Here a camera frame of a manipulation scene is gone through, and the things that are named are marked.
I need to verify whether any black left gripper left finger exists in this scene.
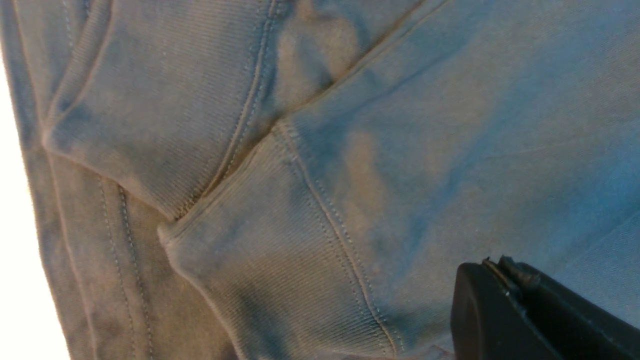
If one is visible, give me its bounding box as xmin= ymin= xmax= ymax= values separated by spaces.
xmin=450 ymin=259 xmax=563 ymax=360

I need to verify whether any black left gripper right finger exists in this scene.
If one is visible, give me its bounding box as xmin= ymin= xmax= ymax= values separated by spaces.
xmin=498 ymin=256 xmax=640 ymax=360

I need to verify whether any dark gray long-sleeve shirt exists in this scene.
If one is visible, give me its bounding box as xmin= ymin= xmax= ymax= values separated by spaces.
xmin=1 ymin=0 xmax=640 ymax=360

